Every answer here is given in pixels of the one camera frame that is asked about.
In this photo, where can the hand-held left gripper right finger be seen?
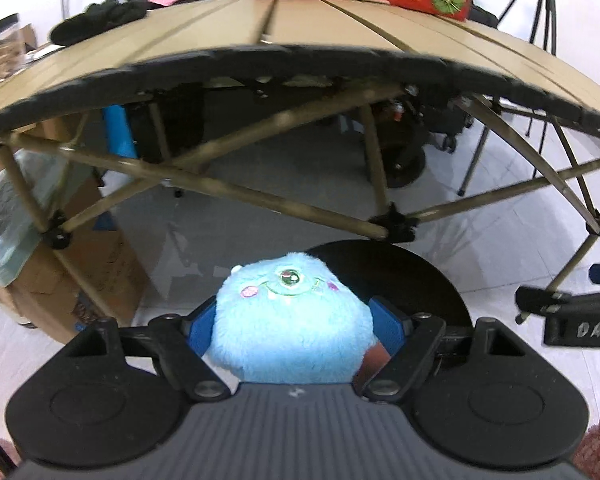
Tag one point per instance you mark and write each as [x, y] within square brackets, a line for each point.
[387, 325]

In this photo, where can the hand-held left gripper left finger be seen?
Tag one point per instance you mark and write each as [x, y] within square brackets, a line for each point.
[200, 330]

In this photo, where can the black round bin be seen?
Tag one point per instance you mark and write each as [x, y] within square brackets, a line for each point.
[420, 290]

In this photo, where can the light blue plush toy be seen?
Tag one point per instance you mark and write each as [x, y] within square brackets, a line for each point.
[290, 330]

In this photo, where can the cardboard box with liner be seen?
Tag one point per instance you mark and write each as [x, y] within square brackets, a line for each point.
[105, 270]

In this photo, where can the black folding wagon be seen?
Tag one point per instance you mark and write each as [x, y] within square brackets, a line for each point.
[402, 165]

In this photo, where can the blue plastic container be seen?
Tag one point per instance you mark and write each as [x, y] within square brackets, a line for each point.
[121, 132]

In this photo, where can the pale green bin liner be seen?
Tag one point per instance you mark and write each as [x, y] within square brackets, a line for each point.
[10, 225]

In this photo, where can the tan slatted folding table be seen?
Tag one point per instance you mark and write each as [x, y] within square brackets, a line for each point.
[180, 45]

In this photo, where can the black fuzzy cloth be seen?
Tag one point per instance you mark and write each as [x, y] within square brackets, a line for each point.
[100, 20]

